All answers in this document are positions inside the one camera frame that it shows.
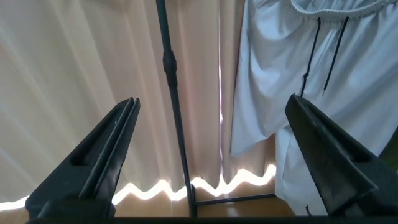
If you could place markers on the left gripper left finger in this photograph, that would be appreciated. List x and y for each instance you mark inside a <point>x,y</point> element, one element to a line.
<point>90,168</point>

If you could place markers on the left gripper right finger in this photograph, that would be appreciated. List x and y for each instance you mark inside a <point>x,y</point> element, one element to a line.
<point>339,168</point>

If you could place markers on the pale grey shorts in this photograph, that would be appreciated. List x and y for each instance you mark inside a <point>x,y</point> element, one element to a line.
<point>273,62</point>

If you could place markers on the black clothes rack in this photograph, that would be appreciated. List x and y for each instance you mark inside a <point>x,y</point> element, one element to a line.
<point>170,65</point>

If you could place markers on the beige curtain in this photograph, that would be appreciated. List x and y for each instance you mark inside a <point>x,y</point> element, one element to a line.
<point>77,62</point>

